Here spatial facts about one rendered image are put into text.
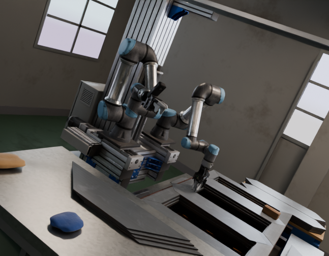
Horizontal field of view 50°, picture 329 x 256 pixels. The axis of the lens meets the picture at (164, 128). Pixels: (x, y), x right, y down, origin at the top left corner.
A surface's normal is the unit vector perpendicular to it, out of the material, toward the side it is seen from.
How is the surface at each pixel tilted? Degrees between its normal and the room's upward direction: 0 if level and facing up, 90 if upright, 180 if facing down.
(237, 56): 90
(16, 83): 90
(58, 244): 0
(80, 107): 90
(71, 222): 6
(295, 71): 90
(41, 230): 0
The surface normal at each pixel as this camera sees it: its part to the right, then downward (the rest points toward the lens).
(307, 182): -0.52, 0.00
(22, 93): 0.77, 0.44
